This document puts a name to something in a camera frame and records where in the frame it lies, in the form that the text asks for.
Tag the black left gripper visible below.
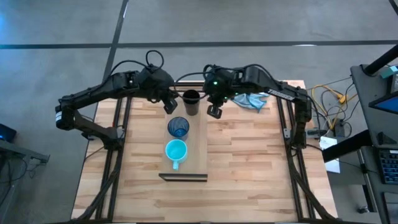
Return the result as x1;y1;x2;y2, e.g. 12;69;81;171
138;63;178;114

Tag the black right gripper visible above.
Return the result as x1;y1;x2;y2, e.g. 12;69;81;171
202;67;238;119

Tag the tall black tumbler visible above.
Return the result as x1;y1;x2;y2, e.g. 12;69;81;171
182;89;201;116

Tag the blue faceted plastic cup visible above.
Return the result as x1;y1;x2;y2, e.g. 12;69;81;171
167;116;190;141

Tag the teal ceramic mug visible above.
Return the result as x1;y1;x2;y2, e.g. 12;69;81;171
164;139;188;171

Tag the light blue cloth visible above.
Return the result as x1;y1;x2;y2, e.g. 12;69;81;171
231;92;271;113

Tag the wooden tray board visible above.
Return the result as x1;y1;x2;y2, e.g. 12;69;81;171
158;93;208;182

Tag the white paper sheet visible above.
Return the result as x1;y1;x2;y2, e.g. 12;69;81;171
318;136;341;174

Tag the black power brick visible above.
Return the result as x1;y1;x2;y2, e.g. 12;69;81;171
334;121;348;138

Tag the black desk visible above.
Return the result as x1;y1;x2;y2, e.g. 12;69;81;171
322;43;398;224

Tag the black device blue light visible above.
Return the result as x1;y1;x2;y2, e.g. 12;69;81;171
0;123;17;143

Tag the blue screen tablet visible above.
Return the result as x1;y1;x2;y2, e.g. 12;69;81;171
368;91;398;114

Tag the black keyboard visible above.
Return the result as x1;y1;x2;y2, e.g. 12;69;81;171
377;149;398;185

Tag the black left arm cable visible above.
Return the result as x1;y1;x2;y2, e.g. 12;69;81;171
104;49;165;82

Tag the black aluminium rig frame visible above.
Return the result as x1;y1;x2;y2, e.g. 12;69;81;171
71;80;343;224

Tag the yellow cable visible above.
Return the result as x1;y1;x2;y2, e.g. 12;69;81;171
310;83;356;131

